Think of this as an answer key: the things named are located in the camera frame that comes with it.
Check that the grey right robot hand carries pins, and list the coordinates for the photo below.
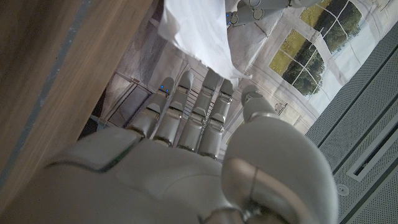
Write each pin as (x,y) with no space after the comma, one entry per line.
(155,186)

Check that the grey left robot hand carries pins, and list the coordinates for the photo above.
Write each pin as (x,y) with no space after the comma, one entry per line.
(264,9)

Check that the white shipping label sheet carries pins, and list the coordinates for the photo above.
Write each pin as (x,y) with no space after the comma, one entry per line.
(199,34)

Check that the grey tape outline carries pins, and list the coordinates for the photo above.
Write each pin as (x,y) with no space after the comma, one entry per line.
(43,93)

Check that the ceiling slot vent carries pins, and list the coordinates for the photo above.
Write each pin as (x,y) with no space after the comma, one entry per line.
(373,152)

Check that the round ceiling fitting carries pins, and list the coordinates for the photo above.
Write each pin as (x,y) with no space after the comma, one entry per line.
(343,190)

